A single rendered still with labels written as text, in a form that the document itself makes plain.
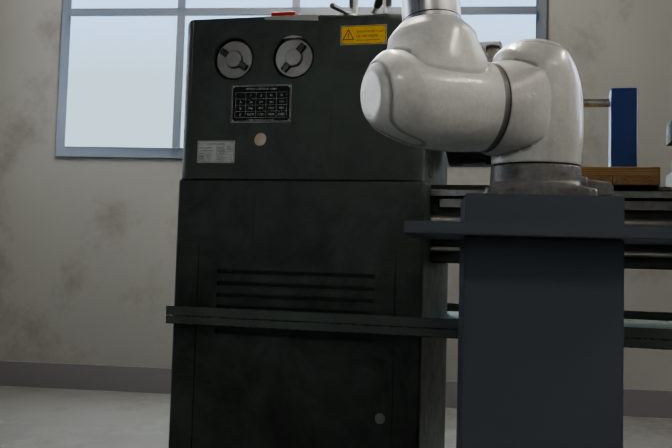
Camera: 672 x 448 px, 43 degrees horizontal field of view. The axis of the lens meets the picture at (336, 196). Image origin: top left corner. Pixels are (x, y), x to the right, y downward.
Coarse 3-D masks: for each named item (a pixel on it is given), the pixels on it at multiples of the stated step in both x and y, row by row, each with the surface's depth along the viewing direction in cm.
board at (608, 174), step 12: (588, 168) 191; (600, 168) 190; (612, 168) 190; (624, 168) 189; (636, 168) 188; (648, 168) 188; (600, 180) 190; (612, 180) 190; (624, 180) 189; (636, 180) 188; (648, 180) 188
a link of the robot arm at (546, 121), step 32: (512, 64) 143; (544, 64) 142; (512, 96) 139; (544, 96) 141; (576, 96) 144; (512, 128) 140; (544, 128) 141; (576, 128) 144; (512, 160) 144; (544, 160) 141; (576, 160) 144
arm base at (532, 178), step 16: (496, 176) 146; (512, 176) 143; (528, 176) 142; (544, 176) 141; (560, 176) 142; (576, 176) 144; (496, 192) 141; (512, 192) 141; (528, 192) 141; (544, 192) 140; (560, 192) 140; (576, 192) 140; (592, 192) 139; (608, 192) 146
